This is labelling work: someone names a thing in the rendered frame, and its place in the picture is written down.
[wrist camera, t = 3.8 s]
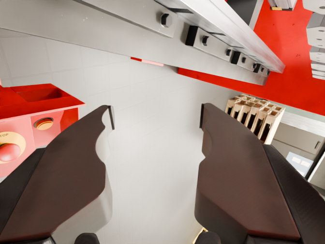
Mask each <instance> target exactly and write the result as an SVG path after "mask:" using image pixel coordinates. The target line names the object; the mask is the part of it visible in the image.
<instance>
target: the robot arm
mask: <svg viewBox="0 0 325 244"><path fill-rule="evenodd" d="M199 128H201V129H202V131H203V132H204V133H203V142H202V153H203V155H204V156H205V159H204V160H202V161H201V162H200V164H199V169H198V178H197V187H196V196H195V207H194V216H195V219H196V220H197V222H198V223H199V224H200V225H201V226H203V227H204V228H205V229H206V230H207V231H204V232H201V233H200V234H199V235H198V237H197V239H196V241H195V243H194V244H325V198H324V197H323V196H322V195H321V194H320V193H319V192H318V191H317V190H316V189H315V188H314V187H313V186H312V185H311V184H310V183H309V182H308V181H307V180H306V179H305V178H304V177H303V176H302V175H301V174H300V173H299V172H298V171H297V170H296V169H295V168H294V167H293V166H292V165H291V164H290V163H289V162H288V161H287V160H286V158H285V157H284V156H283V155H282V154H281V153H280V152H279V151H278V150H277V149H276V148H275V147H274V146H273V145H271V144H264V143H263V142H262V141H261V140H260V139H259V138H258V137H257V136H256V135H255V134H254V133H253V132H252V131H251V130H250V129H249V128H247V127H246V126H245V125H244V124H242V123H241V122H239V121H238V120H236V119H235V118H233V117H232V116H230V115H229V114H227V113H226V112H224V111H222V110H221V109H219V108H218V107H216V106H215V105H213V104H212V103H205V104H202V105H201V116H200V126H199ZM112 130H115V113H114V107H113V106H112V105H109V106H108V105H101V106H100V107H98V108H96V109H95V110H93V111H92V112H90V113H89V114H87V115H86V116H84V117H82V118H81V119H79V120H77V121H76V122H74V123H73V124H71V125H70V126H68V127H67V128H66V129H64V130H63V131H62V132H61V133H60V134H58V135H57V136H56V137H55V138H54V139H53V140H52V141H51V142H50V143H49V144H48V145H47V146H46V147H45V148H37V149H36V150H35V151H34V152H33V153H32V154H31V155H29V156H28V157H27V158H26V159H25V160H24V161H23V162H22V163H21V164H20V165H19V166H18V167H17V168H16V169H15V170H14V171H12V172H11V173H10V174H9V175H8V176H7V177H6V178H5V179H4V180H3V181H2V182H1V183H0V244H100V242H99V240H98V237H97V235H96V233H97V232H98V231H100V230H101V229H102V228H103V227H104V226H105V225H107V224H108V223H109V221H110V220H111V218H112V214H113V194H112V190H111V185H110V181H109V178H108V174H107V170H106V165H105V161H106V159H107V157H108V156H109V155H110V153H111V151H110V146H109V141H108V137H109V135H110V134H111V132H112Z"/></svg>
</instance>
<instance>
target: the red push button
mask: <svg viewBox="0 0 325 244"><path fill-rule="evenodd" d="M20 153H21V149H20V147H19V146H18V145H17V144H14V143H4V144H1V145H0V161H3V162H10V161H13V160H15V159H17V158H18V157H19V155H20Z"/></svg>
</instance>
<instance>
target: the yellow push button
mask: <svg viewBox="0 0 325 244"><path fill-rule="evenodd" d="M52 124H53V122H52V120H51V119H43V120H40V121H38V122H37V123H36V127H37V129H38V130H45V129H48V128H50V127H51V126H52Z"/></svg>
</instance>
